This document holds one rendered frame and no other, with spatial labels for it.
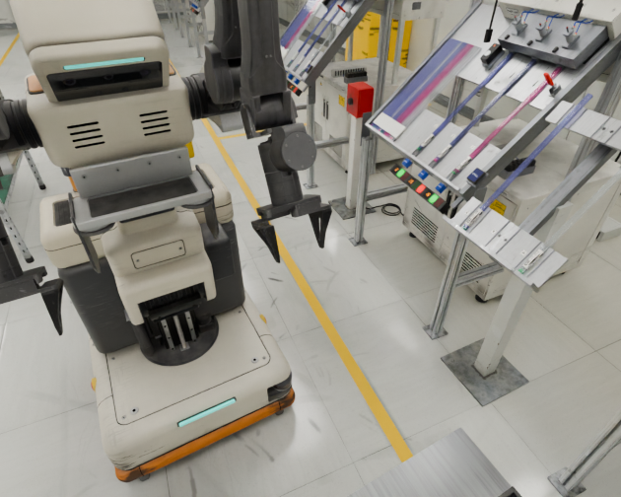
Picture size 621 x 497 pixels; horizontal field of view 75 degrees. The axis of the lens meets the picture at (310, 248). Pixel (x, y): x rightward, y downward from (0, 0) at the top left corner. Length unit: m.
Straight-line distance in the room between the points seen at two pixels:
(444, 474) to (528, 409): 1.17
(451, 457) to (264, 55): 0.68
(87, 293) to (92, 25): 0.83
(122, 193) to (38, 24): 0.30
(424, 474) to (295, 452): 0.93
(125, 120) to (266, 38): 0.34
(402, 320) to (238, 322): 0.80
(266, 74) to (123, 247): 0.54
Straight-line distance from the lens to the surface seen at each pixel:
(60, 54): 0.77
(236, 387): 1.42
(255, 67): 0.66
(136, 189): 0.90
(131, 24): 0.80
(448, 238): 2.17
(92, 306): 1.44
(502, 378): 1.91
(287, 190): 0.69
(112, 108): 0.86
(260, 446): 1.62
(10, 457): 1.91
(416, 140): 1.79
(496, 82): 1.82
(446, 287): 1.77
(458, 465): 0.75
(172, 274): 1.04
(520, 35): 1.85
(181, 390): 1.45
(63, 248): 1.30
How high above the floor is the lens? 1.45
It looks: 38 degrees down
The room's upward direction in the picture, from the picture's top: straight up
